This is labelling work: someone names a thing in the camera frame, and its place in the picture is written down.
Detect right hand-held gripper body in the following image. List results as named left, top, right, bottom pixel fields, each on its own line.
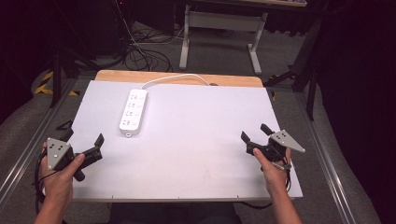
left=252, top=129, right=306, bottom=163

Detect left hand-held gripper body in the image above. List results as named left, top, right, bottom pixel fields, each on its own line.
left=46, top=137, right=87, bottom=183

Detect person's left hand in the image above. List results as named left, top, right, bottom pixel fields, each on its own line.
left=39, top=142, right=86, bottom=203

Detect person's right hand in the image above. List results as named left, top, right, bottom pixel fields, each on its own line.
left=252, top=147, right=293, bottom=194

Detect yellow black floor tape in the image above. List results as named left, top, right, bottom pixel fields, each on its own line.
left=33, top=70, right=80, bottom=97

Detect white power strip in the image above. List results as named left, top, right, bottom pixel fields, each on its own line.
left=119, top=88, right=149, bottom=138

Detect black tripod stand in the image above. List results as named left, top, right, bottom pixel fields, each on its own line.
left=49, top=46, right=102, bottom=109

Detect white board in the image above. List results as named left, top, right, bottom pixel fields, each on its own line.
left=64, top=79, right=304, bottom=203

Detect black metal stand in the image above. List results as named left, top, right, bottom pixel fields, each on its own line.
left=263, top=12, right=325, bottom=121

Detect black strap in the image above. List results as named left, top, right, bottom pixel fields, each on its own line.
left=55, top=119, right=75, bottom=132

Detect aluminium rail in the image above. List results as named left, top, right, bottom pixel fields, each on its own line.
left=293, top=91, right=358, bottom=224
left=0, top=77, right=79, bottom=204

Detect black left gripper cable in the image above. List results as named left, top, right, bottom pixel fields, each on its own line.
left=33, top=151, right=50, bottom=217

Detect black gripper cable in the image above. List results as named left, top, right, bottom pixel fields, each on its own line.
left=238, top=160, right=293, bottom=210
left=33, top=151, right=50, bottom=217

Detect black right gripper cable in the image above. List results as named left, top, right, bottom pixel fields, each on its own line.
left=238, top=160, right=293, bottom=210

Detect white power strip cable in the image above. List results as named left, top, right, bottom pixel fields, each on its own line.
left=139, top=73, right=213, bottom=91

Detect black floor cables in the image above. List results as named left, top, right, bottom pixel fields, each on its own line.
left=122, top=18, right=185, bottom=73

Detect white metal desk frame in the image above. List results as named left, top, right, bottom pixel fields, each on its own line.
left=178, top=3, right=269, bottom=76

